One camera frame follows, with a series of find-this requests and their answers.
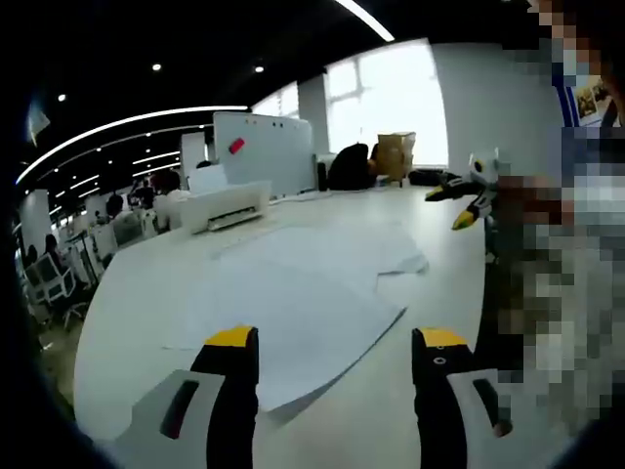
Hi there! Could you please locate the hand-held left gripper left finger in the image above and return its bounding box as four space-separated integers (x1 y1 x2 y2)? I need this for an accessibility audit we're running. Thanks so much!
114 324 261 469

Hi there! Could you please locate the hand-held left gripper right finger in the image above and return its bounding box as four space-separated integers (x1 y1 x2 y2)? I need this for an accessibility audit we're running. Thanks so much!
411 325 514 469

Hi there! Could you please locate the stack of white printing papers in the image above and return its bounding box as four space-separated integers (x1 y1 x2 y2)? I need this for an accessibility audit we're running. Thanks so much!
163 222 431 411

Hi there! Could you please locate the brown cardboard box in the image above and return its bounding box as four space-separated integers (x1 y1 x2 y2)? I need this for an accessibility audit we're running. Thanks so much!
375 131 418 180

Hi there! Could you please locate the person's white blue-striped shirt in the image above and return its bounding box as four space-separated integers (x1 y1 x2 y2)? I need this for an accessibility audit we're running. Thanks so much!
551 72 625 129

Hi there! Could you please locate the black backpack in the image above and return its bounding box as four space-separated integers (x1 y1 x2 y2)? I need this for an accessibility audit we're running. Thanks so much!
326 143 380 192

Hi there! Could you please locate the bright window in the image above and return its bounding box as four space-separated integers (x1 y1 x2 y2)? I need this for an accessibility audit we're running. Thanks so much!
324 38 448 168

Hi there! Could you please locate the white whiteboard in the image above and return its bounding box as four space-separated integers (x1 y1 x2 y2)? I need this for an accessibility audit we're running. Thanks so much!
212 110 314 196

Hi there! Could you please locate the straight ceiling light strip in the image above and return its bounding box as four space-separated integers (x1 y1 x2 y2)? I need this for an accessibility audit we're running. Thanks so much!
336 0 396 42

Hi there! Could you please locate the white office chair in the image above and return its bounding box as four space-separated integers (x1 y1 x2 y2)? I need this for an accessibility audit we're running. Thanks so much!
23 253 80 321

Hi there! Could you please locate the white printer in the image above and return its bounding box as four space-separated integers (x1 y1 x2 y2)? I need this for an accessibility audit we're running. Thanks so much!
180 179 272 235

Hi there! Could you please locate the curved ceiling light strip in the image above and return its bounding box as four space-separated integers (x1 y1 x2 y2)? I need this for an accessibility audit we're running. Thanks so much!
14 105 250 186

